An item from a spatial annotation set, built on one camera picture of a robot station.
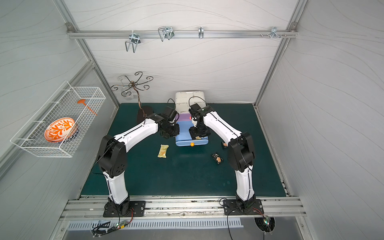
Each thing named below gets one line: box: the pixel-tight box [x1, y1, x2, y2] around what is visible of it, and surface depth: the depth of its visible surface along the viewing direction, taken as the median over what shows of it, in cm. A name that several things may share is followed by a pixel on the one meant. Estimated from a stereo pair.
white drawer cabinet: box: [175, 91, 207, 114], surface depth 97 cm
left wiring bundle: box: [92, 215, 133, 238], surface depth 70 cm
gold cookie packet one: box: [157, 144, 169, 158], surface depth 95 cm
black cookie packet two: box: [212, 153, 224, 165], surface depth 92 cm
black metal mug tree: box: [111, 71, 154, 124], surface depth 90 cm
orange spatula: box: [77, 99, 98, 116], surface depth 80 cm
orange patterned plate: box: [44, 117, 76, 143], surface depth 64 cm
